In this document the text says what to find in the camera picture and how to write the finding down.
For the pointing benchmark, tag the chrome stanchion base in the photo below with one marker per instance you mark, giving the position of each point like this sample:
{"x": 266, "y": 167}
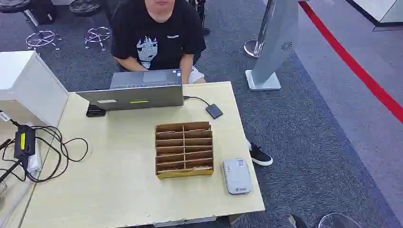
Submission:
{"x": 252, "y": 47}

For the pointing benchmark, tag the black power brick yellow label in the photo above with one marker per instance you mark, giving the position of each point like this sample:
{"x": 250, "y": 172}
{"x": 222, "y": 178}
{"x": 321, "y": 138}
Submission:
{"x": 24, "y": 141}

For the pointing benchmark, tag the person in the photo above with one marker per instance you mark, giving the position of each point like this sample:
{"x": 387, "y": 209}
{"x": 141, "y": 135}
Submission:
{"x": 163, "y": 41}

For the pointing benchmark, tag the person's black shoe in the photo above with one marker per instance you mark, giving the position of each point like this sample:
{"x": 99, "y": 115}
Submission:
{"x": 259, "y": 155}

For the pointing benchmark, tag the white cabinet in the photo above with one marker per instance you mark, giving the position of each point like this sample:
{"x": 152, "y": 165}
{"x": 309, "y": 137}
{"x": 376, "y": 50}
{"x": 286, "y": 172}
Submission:
{"x": 28, "y": 85}

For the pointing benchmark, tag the black stool chrome base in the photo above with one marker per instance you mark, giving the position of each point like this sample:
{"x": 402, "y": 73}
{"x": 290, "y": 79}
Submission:
{"x": 94, "y": 25}
{"x": 37, "y": 30}

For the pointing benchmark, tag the grey laptop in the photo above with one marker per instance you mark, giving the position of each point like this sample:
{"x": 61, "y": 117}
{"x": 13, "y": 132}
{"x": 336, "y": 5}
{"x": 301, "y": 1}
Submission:
{"x": 138, "y": 91}

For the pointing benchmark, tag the black power adapter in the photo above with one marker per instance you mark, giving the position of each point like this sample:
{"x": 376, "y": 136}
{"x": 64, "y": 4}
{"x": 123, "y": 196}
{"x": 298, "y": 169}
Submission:
{"x": 95, "y": 111}

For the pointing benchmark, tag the red floor tape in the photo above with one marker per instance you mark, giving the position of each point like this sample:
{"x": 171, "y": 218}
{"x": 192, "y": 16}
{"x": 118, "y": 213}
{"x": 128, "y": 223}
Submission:
{"x": 352, "y": 64}

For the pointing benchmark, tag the wooden card box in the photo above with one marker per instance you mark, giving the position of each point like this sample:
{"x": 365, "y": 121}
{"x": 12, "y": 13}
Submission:
{"x": 184, "y": 151}

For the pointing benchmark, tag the grey card reader device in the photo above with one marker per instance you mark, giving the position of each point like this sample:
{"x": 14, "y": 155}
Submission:
{"x": 236, "y": 176}

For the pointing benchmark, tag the round glass stool seat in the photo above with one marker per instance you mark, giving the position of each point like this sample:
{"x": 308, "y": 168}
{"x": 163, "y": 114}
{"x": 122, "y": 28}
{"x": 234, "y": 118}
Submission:
{"x": 338, "y": 221}

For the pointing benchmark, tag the black tripod leg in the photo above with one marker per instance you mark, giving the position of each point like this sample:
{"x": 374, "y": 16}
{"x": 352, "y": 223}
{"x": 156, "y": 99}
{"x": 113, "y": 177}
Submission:
{"x": 201, "y": 15}

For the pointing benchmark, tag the grey floor stand kiosk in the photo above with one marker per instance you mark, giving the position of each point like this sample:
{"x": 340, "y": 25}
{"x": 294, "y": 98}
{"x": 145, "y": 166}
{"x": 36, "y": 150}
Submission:
{"x": 274, "y": 44}

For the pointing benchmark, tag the small black external drive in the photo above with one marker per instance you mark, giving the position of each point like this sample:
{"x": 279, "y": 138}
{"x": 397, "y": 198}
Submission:
{"x": 214, "y": 111}

